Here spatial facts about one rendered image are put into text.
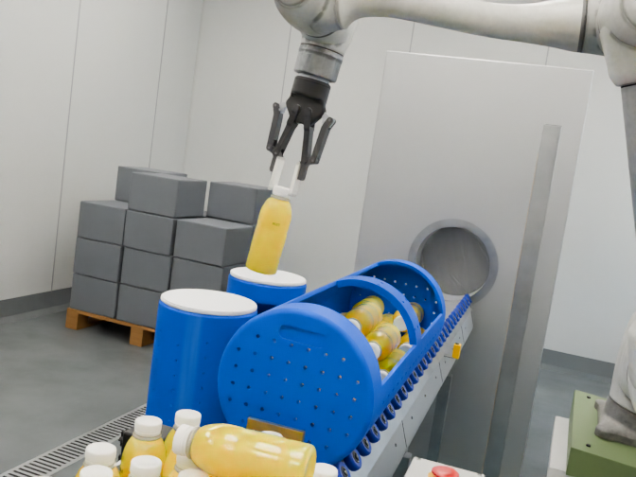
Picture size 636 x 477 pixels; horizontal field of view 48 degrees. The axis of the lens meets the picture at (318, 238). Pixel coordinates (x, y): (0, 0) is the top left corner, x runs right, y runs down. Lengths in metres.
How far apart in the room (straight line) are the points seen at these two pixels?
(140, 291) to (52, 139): 1.37
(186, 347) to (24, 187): 3.70
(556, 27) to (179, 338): 1.24
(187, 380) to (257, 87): 5.18
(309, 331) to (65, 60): 4.74
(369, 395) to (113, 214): 4.15
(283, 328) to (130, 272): 3.99
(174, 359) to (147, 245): 3.09
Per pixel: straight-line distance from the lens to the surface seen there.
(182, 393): 2.05
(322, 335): 1.22
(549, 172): 2.55
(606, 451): 1.42
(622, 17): 1.17
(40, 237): 5.78
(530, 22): 1.40
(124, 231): 5.19
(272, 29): 7.01
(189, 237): 4.90
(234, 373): 1.29
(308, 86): 1.44
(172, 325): 2.02
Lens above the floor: 1.50
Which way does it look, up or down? 7 degrees down
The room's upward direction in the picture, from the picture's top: 8 degrees clockwise
